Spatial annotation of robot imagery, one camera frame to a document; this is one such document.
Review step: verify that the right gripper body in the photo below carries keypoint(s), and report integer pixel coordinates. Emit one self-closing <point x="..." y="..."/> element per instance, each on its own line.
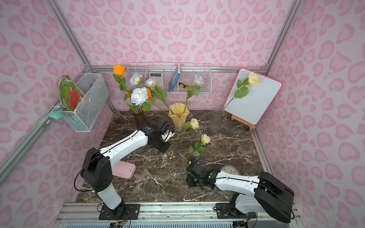
<point x="192" y="170"/>

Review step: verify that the orange rose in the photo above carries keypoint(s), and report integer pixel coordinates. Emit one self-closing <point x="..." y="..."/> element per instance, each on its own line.
<point x="118" y="76"/>
<point x="148" y="94"/>

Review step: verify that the blue white rose three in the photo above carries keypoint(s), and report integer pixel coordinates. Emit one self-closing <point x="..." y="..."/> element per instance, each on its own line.
<point x="156" y="92"/>

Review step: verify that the blue white rose one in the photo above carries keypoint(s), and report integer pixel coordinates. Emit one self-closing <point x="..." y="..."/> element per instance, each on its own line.
<point x="135" y="79"/>

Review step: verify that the blue white rose two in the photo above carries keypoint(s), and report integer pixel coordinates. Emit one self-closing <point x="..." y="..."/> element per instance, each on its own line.
<point x="193" y="90"/>

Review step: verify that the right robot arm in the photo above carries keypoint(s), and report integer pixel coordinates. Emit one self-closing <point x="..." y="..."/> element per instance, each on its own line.
<point x="252" y="194"/>

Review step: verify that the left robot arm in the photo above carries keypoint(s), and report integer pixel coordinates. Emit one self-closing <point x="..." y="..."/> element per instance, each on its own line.
<point x="98" y="163"/>

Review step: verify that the yellow ceramic vase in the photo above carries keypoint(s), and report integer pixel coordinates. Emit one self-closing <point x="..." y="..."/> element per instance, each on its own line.
<point x="178" y="112"/>

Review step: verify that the purple glass vase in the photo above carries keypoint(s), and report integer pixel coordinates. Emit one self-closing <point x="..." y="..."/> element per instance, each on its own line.
<point x="139" y="117"/>

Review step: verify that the green alarm clock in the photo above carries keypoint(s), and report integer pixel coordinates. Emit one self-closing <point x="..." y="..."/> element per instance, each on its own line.
<point x="230" y="169"/>

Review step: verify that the yellow utility knife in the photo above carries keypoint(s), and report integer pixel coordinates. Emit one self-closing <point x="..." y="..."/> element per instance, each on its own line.
<point x="183" y="86"/>

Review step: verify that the pink flat case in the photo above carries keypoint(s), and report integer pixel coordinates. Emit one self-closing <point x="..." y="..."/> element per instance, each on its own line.
<point x="123" y="170"/>

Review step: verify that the blue book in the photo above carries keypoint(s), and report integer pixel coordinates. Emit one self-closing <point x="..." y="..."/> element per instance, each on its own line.
<point x="175" y="76"/>

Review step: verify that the white calculator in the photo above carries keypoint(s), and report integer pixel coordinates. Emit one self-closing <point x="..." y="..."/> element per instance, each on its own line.
<point x="158" y="78"/>

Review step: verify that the clear glass vase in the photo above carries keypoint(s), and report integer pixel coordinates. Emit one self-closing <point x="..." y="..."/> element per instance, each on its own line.
<point x="216" y="120"/>

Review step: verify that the wooden easel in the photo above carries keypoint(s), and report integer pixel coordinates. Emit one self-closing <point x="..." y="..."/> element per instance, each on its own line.
<point x="244" y="122"/>

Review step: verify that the pink framed whiteboard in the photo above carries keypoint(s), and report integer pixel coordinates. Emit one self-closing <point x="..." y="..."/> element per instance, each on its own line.
<point x="252" y="107"/>

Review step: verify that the green red picture card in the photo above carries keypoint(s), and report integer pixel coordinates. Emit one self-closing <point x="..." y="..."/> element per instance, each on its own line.
<point x="69" y="93"/>

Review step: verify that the green clip hook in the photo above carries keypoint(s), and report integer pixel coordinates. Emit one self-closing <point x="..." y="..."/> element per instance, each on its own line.
<point x="57" y="115"/>

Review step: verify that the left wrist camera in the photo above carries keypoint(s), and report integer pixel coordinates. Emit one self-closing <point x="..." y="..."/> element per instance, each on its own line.
<point x="168" y="135"/>

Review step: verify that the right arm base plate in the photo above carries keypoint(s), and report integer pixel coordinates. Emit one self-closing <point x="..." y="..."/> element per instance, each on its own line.
<point x="227" y="211"/>

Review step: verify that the white wire wall shelf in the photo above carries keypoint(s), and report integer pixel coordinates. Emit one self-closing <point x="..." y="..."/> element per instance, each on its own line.
<point x="188" y="70"/>

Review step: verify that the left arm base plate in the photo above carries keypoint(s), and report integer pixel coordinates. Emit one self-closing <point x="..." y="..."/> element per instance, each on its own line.
<point x="121" y="212"/>

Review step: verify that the white wire side basket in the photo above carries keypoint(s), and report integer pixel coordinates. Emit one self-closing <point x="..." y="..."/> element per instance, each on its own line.
<point x="83" y="118"/>

